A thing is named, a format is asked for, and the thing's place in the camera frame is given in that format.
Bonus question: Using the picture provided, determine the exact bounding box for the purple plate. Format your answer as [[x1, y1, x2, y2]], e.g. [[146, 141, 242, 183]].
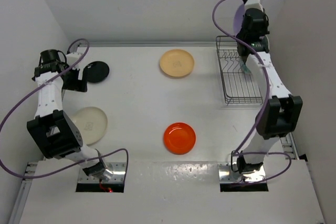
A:
[[233, 4, 245, 36]]

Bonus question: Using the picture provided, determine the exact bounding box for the tan plate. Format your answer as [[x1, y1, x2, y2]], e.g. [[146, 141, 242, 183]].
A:
[[159, 49, 195, 78]]

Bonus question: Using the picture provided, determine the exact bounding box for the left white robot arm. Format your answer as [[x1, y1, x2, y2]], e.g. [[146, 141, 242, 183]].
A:
[[27, 49, 108, 180]]

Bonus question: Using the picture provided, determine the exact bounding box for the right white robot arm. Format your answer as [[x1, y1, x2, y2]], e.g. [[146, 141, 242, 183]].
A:
[[234, 5, 303, 174]]

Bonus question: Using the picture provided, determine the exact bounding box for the black plate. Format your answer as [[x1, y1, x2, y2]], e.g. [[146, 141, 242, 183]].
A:
[[85, 61, 110, 83]]

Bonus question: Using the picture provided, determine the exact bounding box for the cream plate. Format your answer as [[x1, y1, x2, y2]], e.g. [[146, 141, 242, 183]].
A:
[[70, 106, 108, 145]]

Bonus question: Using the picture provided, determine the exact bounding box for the orange plate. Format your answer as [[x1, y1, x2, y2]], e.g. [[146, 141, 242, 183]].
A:
[[163, 122, 196, 155]]

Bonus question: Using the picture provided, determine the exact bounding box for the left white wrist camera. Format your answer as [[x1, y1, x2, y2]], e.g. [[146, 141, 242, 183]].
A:
[[66, 51, 83, 67]]

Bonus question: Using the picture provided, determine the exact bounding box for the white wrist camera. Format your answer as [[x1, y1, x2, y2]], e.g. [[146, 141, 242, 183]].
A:
[[66, 51, 83, 67], [243, 0, 264, 12]]

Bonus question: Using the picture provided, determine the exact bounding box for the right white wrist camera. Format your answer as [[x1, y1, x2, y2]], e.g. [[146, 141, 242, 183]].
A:
[[243, 0, 264, 12]]

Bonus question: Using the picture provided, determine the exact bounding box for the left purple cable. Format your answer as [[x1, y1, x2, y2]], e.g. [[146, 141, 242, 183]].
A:
[[0, 38, 129, 180]]

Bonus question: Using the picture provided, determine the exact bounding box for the purple cable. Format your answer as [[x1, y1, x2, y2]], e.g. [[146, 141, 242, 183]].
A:
[[212, 0, 292, 187], [0, 38, 129, 180]]

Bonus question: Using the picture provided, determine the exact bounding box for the wire dish rack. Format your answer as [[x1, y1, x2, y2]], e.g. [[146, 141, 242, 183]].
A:
[[216, 36, 263, 105]]

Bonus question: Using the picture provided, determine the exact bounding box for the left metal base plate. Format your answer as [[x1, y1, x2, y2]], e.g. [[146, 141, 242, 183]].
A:
[[77, 162, 126, 184]]

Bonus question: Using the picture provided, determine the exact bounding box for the metal base plate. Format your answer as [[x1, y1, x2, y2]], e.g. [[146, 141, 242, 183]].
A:
[[218, 162, 266, 184], [77, 162, 126, 184]]

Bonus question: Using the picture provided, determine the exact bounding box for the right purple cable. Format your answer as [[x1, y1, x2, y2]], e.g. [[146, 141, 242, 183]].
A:
[[212, 0, 292, 187]]

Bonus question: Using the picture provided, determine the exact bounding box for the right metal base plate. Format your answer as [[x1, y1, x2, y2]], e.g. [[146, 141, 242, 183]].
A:
[[218, 162, 266, 184]]

